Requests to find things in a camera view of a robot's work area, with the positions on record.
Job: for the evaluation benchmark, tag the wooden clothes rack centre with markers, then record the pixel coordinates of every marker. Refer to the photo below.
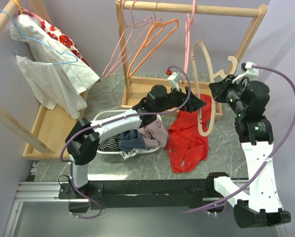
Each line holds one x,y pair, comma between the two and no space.
256,14

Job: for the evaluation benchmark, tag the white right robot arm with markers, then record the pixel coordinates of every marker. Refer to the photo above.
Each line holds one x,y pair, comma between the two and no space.
261,207

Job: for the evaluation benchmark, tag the navy blue tank top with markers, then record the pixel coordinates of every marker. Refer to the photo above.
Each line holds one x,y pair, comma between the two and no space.
130,140

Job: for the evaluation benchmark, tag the wooden clothes rack left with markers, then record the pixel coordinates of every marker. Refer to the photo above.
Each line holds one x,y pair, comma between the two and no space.
34,132

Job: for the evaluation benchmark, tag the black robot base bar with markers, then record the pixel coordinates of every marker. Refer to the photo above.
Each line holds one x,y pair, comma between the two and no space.
192,193

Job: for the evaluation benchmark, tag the red tank top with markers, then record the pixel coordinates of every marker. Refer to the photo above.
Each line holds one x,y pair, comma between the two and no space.
186,147

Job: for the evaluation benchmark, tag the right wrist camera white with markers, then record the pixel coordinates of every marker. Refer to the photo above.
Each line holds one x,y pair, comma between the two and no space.
249,70

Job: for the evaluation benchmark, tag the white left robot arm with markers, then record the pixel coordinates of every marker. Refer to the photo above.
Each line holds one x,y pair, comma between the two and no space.
82,142

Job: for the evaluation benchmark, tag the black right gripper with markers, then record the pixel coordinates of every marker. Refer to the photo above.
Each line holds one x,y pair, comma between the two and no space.
218,89

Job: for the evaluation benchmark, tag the mauve tank top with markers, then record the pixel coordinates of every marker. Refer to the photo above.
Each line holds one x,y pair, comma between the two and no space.
154,135

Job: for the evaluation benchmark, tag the wooden clothes rack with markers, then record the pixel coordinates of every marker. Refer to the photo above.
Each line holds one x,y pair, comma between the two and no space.
34,132
256,14

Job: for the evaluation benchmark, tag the beige wooden hanger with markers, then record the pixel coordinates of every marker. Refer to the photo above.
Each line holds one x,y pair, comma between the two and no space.
221,73

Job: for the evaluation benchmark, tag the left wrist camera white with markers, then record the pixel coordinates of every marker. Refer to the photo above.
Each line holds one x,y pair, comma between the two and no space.
173,79

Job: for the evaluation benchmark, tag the orange plastic hanger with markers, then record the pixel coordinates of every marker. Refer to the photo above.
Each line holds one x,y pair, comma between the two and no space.
159,31

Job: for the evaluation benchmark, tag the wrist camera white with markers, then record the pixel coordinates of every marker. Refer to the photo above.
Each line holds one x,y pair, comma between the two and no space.
249,70
173,79

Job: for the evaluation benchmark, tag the black striped tank top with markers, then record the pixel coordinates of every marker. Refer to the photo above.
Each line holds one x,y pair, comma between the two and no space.
110,145

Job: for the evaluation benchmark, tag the pink wire hanger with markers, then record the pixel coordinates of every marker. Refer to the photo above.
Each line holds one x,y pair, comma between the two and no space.
119,57
134,37

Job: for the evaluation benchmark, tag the red floral white garment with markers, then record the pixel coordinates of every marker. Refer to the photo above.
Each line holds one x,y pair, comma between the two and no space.
59,36

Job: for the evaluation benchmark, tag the pink plastic hanger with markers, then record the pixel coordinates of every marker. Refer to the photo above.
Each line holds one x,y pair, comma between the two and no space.
188,23

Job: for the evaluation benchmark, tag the white dress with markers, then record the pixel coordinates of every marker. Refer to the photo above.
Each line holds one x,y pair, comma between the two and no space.
55,75

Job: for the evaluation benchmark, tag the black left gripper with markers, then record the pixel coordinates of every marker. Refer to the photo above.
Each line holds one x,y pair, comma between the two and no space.
194,103

